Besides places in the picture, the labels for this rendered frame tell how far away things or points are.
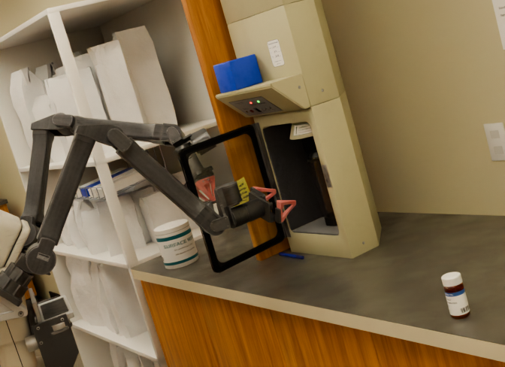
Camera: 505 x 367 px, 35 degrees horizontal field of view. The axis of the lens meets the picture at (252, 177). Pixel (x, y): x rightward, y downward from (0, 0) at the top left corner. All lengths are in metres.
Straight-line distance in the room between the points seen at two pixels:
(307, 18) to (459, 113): 0.56
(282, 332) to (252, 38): 0.89
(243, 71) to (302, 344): 0.83
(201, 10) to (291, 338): 1.06
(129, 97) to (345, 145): 1.30
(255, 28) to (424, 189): 0.79
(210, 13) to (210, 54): 0.13
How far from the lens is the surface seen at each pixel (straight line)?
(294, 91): 2.30
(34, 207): 2.65
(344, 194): 2.39
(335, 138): 2.38
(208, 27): 2.61
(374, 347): 2.03
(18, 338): 2.44
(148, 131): 2.59
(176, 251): 2.89
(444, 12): 2.48
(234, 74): 2.43
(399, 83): 2.67
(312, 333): 2.23
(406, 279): 2.13
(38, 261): 2.20
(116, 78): 3.44
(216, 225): 2.27
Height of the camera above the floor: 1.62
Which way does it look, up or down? 9 degrees down
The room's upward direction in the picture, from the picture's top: 16 degrees counter-clockwise
